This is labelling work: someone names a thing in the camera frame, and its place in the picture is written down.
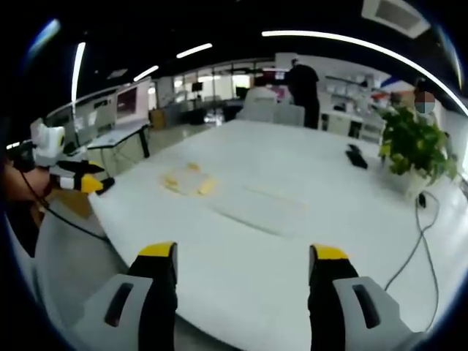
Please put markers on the computer monitor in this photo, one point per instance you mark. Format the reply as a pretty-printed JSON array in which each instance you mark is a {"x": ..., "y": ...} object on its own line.
[{"x": 132, "y": 102}]

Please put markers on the black flat device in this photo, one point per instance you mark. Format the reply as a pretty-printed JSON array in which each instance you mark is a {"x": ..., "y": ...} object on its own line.
[{"x": 356, "y": 156}]

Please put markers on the long curved ceiling light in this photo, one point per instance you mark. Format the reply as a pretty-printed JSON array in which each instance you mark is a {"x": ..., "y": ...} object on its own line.
[{"x": 365, "y": 45}]

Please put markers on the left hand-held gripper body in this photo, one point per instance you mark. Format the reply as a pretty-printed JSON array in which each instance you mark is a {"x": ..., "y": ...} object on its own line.
[{"x": 47, "y": 142}]

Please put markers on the white office chair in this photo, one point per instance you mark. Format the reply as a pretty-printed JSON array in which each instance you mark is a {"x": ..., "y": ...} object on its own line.
[
  {"x": 257, "y": 104},
  {"x": 289, "y": 115}
]

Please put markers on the light grey chair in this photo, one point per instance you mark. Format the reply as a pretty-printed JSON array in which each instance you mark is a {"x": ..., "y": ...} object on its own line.
[{"x": 69, "y": 263}]

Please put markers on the white storage shelf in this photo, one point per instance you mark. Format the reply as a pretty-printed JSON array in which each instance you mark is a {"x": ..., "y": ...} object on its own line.
[{"x": 347, "y": 102}]

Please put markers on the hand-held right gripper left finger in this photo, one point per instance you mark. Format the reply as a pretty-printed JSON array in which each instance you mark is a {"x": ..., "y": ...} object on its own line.
[{"x": 146, "y": 292}]

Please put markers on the cardboard box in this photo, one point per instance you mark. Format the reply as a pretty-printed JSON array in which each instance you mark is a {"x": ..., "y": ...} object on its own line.
[{"x": 157, "y": 118}]

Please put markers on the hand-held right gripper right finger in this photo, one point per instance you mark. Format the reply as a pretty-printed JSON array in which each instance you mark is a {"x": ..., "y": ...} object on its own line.
[{"x": 329, "y": 292}]

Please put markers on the green potted plant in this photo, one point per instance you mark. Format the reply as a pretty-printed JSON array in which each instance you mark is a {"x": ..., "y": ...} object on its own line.
[{"x": 413, "y": 146}]

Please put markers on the clear plastic sheet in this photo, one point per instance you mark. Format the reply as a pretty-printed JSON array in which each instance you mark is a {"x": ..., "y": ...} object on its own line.
[{"x": 261, "y": 210}]

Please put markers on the white side desk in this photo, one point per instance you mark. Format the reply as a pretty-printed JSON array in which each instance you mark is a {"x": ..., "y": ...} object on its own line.
[{"x": 117, "y": 137}]

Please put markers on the ceiling air vent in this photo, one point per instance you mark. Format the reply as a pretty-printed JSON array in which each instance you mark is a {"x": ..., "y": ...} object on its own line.
[{"x": 396, "y": 16}]

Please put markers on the ceiling light strip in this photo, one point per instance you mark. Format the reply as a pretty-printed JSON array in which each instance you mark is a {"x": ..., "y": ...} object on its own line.
[
  {"x": 146, "y": 73},
  {"x": 77, "y": 69},
  {"x": 194, "y": 50}
]

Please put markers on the pale yellow plastic buckle part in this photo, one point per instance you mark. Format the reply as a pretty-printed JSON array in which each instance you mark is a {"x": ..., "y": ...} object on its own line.
[
  {"x": 205, "y": 185},
  {"x": 174, "y": 180}
]

